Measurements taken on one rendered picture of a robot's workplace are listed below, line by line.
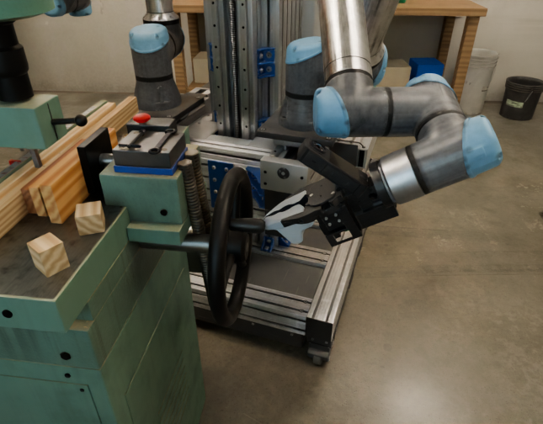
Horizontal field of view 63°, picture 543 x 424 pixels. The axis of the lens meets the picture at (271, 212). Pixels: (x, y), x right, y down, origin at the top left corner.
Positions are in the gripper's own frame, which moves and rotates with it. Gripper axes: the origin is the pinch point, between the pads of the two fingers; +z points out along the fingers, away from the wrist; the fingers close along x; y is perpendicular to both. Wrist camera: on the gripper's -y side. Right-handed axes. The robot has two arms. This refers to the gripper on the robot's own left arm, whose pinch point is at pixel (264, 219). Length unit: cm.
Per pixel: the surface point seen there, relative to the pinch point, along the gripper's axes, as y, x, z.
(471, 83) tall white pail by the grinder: 123, 307, -67
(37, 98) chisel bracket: -33.6, 5.3, 23.7
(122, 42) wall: -44, 323, 175
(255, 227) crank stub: -1.2, -3.5, 0.3
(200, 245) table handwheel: 1.0, 2.4, 14.7
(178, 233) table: -4.5, -0.9, 14.3
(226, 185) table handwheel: -7.7, 1.6, 3.0
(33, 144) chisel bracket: -28.5, 0.9, 26.6
